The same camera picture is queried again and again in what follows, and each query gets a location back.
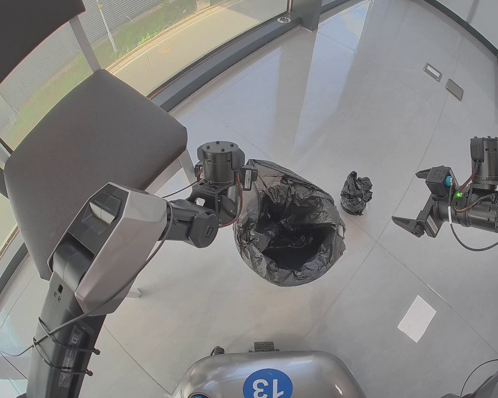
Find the window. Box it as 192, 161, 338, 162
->
0, 0, 420, 306

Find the black plastic bag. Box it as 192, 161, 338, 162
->
232, 159, 346, 287

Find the grey chair with white legs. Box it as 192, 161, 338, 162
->
0, 0, 196, 302

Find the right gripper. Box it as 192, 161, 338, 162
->
392, 169, 468, 238

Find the black cable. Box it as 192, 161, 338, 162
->
450, 206, 498, 252
460, 358, 498, 398

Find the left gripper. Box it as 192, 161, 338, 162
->
228, 165, 259, 206

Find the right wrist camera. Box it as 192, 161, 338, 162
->
424, 165, 456, 200

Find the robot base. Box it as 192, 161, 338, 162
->
166, 340, 368, 398

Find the crumpled black plastic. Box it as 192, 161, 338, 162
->
340, 171, 374, 216

